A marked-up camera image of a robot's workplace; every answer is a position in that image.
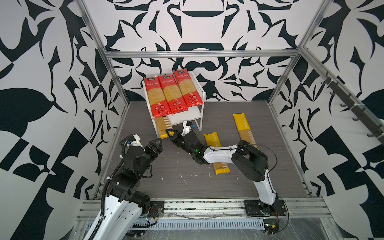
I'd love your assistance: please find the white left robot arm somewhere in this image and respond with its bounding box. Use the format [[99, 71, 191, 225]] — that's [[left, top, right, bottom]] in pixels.
[[84, 135, 163, 240]]

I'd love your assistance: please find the white slotted cable duct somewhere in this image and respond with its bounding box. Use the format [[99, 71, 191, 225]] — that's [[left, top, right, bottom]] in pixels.
[[131, 219, 265, 231]]

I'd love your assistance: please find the red spaghetti bag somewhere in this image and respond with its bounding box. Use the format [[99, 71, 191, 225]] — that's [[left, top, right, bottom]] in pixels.
[[144, 77, 171, 119], [173, 70, 204, 108], [158, 75, 188, 115]]

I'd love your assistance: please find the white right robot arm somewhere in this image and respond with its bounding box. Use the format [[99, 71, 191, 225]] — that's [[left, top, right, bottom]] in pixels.
[[166, 129, 289, 218]]

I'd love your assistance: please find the aluminium cage frame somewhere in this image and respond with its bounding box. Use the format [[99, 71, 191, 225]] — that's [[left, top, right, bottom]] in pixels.
[[74, 0, 384, 199]]

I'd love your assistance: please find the yellow Pastatime spaghetti bag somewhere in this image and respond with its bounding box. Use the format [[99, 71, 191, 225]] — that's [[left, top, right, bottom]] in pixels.
[[204, 132, 231, 175]]

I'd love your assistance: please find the white two-tier shelf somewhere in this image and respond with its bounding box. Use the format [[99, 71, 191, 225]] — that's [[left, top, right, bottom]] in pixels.
[[144, 71, 207, 137]]

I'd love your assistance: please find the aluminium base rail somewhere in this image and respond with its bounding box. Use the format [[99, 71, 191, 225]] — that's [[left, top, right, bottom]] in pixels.
[[76, 197, 331, 221]]

